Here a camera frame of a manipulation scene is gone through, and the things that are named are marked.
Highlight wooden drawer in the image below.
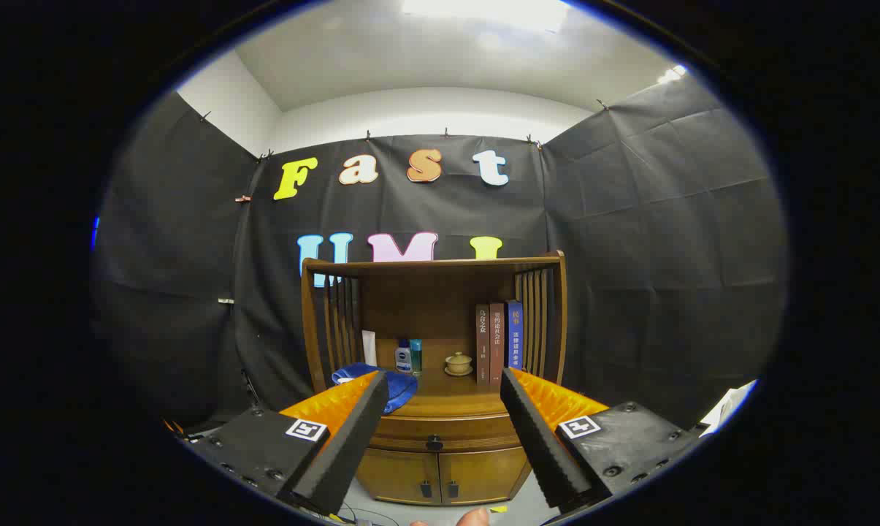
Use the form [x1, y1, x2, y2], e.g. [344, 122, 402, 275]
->
[367, 415, 524, 454]

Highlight brown wooden cabinet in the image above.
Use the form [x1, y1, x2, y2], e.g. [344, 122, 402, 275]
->
[300, 251, 567, 506]

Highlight reddish brown book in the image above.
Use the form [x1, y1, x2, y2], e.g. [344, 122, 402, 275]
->
[489, 303, 506, 386]

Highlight white panel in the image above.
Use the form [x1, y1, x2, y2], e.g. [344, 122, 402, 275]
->
[699, 380, 758, 438]

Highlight thin floor cables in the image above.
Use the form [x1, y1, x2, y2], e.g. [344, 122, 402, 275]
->
[330, 504, 404, 526]

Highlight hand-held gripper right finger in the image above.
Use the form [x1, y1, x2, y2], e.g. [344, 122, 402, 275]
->
[500, 367, 703, 514]

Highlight folded blue towel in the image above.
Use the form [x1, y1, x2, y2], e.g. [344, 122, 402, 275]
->
[331, 362, 418, 415]

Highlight dark brown book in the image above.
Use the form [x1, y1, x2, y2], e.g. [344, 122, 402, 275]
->
[475, 305, 491, 386]

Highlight blue book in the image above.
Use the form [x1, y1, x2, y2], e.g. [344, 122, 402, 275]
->
[505, 300, 524, 370]

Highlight wooden cabinet door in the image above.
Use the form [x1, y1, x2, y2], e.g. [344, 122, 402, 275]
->
[356, 447, 442, 505]
[440, 447, 532, 505]

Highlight wooden countertop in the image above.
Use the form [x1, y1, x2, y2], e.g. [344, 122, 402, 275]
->
[328, 369, 557, 419]

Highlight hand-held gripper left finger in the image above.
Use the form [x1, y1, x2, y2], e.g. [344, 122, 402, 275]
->
[184, 370, 390, 517]

